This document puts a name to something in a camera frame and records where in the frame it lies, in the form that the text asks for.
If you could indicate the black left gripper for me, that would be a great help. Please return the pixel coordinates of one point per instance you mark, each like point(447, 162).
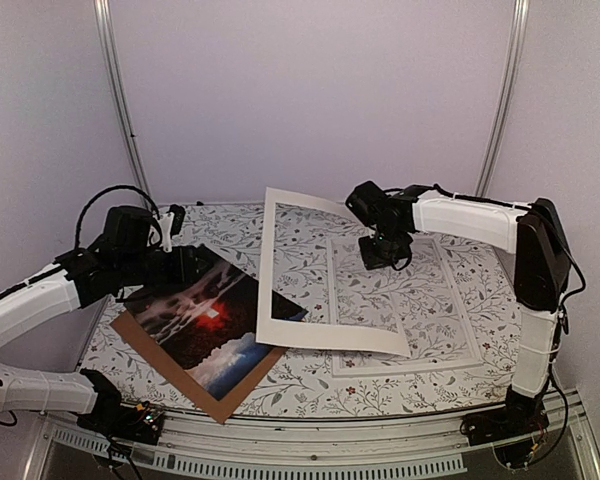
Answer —
point(185, 268)

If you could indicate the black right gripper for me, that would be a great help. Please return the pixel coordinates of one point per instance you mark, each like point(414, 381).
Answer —
point(371, 261)

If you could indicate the dark red blue photo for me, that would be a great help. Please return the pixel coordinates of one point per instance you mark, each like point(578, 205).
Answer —
point(208, 328)

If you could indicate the clear acrylic sheet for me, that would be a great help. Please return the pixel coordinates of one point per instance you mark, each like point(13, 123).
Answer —
point(420, 310)

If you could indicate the white mat board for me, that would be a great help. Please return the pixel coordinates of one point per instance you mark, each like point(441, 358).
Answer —
point(302, 335)

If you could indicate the brown cardboard backing board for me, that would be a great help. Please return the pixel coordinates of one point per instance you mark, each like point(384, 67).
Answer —
point(180, 380)

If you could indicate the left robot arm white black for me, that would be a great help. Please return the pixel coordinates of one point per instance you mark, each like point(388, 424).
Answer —
point(135, 249)

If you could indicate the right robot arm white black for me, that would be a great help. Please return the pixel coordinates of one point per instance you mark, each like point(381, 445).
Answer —
point(531, 232)

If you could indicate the floral patterned table cover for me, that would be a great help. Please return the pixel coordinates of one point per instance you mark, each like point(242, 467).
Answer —
point(461, 323)

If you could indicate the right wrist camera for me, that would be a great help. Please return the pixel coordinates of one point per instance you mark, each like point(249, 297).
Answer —
point(365, 201)

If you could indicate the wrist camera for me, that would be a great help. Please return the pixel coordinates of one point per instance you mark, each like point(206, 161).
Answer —
point(170, 224)
point(365, 201)

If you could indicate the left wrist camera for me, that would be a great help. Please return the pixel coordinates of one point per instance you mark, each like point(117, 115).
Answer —
point(170, 224)

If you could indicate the white picture frame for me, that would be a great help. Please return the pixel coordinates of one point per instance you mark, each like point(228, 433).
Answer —
point(460, 350)

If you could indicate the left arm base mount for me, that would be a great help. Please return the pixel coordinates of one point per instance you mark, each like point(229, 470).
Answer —
point(130, 417)

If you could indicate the aluminium front rail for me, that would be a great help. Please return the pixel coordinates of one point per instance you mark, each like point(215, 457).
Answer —
point(193, 446)

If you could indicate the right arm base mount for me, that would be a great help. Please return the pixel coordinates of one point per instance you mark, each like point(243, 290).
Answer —
point(522, 423)

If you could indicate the right aluminium corner post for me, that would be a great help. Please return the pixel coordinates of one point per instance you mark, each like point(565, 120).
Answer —
point(511, 68)

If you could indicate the aluminium corner post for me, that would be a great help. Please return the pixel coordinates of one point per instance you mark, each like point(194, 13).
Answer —
point(511, 68)
point(106, 35)

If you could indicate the left aluminium corner post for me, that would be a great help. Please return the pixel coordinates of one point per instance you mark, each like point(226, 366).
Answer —
point(106, 35)

